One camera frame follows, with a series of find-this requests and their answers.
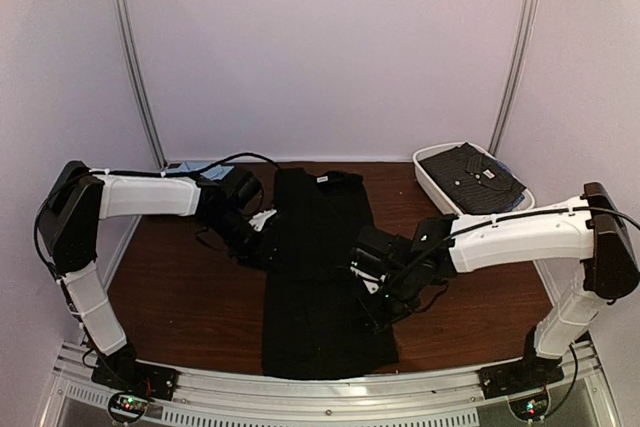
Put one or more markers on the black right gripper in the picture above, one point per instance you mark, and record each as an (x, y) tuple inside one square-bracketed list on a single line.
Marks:
[(415, 303)]

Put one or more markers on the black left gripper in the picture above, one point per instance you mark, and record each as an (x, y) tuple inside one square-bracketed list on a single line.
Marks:
[(260, 252)]

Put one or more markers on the black long sleeve shirt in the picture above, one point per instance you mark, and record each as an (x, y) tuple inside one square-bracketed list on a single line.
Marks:
[(314, 327)]

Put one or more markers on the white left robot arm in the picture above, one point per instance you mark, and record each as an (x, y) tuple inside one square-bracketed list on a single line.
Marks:
[(67, 225)]

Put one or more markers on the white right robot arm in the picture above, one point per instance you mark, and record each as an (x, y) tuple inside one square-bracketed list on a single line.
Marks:
[(587, 228)]

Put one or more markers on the light blue folded shirt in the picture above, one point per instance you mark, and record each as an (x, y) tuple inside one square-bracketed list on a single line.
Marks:
[(215, 173)]

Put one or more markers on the grey striped shirt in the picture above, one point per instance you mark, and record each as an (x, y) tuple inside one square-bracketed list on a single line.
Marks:
[(475, 179)]

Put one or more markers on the blue patterned shirt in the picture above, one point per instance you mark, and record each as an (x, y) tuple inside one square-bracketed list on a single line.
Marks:
[(521, 198)]

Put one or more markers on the front aluminium rail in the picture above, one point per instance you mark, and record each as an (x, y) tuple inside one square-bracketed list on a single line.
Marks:
[(451, 397)]

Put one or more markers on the left aluminium frame post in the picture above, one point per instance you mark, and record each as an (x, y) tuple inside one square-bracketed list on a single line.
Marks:
[(133, 66)]

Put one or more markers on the aluminium frame post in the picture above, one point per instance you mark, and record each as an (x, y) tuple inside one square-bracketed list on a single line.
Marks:
[(524, 31), (133, 66)]

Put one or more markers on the right aluminium frame post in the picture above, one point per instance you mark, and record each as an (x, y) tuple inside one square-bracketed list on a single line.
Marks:
[(524, 31)]

